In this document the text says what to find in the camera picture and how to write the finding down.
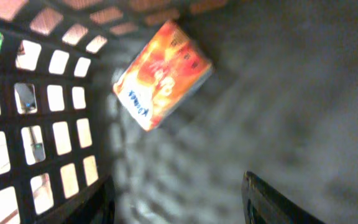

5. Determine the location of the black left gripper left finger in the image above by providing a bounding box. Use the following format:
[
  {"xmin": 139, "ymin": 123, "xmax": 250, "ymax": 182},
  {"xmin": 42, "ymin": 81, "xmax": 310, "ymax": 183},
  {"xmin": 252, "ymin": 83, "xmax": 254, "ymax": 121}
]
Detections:
[{"xmin": 90, "ymin": 177, "xmax": 116, "ymax": 224}]

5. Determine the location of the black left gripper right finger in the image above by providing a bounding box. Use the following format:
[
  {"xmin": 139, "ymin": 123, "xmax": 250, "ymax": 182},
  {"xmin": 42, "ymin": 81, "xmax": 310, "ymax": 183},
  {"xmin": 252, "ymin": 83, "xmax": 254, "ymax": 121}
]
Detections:
[{"xmin": 241, "ymin": 171, "xmax": 323, "ymax": 224}]

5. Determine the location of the orange small box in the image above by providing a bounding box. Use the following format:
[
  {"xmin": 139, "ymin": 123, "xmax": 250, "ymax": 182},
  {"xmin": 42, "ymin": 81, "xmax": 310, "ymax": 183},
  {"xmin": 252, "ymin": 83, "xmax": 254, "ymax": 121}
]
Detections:
[{"xmin": 112, "ymin": 21, "xmax": 213, "ymax": 131}]

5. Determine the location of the grey plastic basket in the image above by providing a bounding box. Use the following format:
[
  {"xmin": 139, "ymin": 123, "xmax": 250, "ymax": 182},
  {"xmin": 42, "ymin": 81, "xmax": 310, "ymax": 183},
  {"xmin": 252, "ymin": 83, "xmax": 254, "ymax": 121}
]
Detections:
[{"xmin": 0, "ymin": 1, "xmax": 358, "ymax": 223}]

